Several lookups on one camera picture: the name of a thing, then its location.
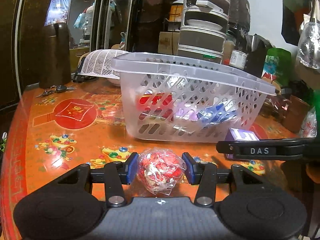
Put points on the white plastic mesh cover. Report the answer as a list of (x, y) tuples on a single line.
[(100, 63)]

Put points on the red candy bag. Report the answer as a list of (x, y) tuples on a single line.
[(160, 170)]

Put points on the brown thermos jug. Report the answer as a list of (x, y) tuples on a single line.
[(55, 55)]

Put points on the clear plastic bag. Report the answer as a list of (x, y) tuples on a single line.
[(311, 123)]

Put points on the red box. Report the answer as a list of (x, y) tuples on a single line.
[(150, 100)]

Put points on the brown cup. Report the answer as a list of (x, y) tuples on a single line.
[(296, 113)]

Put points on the wooden chair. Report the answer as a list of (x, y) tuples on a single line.
[(117, 47)]

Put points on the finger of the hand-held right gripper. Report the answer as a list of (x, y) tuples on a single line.
[(225, 147)]

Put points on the tiered food cover rack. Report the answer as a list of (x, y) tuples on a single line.
[(200, 40)]

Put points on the black device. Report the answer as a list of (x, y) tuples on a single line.
[(81, 77)]

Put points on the bunch of keys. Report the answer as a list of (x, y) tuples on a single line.
[(58, 89)]

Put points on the dark wooden wardrobe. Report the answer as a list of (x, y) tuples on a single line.
[(22, 30)]

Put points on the clear plastic basket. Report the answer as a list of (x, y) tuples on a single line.
[(132, 120)]

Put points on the blue and white box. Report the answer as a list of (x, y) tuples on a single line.
[(242, 134)]

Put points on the flat white box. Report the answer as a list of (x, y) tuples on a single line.
[(208, 5)]

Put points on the glass jar with green lid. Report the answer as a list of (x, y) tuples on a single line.
[(211, 58)]

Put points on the large black box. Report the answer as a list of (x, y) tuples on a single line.
[(238, 10)]

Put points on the clear bag with spoons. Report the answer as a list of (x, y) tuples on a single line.
[(310, 45)]

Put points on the black hanging cloth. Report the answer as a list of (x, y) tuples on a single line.
[(291, 27)]

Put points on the white plate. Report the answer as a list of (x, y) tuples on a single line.
[(203, 25)]

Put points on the hanging blue printed packet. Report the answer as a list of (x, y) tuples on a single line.
[(58, 6)]

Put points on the green shopping bag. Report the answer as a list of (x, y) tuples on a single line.
[(276, 65)]

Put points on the cardboard box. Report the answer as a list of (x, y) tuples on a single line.
[(167, 42)]

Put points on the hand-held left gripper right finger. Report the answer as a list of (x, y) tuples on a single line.
[(188, 168)]

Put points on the bottle with white label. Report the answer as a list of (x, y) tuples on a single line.
[(238, 59)]

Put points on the black appliance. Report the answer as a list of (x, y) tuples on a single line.
[(257, 55)]

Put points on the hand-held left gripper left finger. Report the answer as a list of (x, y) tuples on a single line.
[(131, 168)]

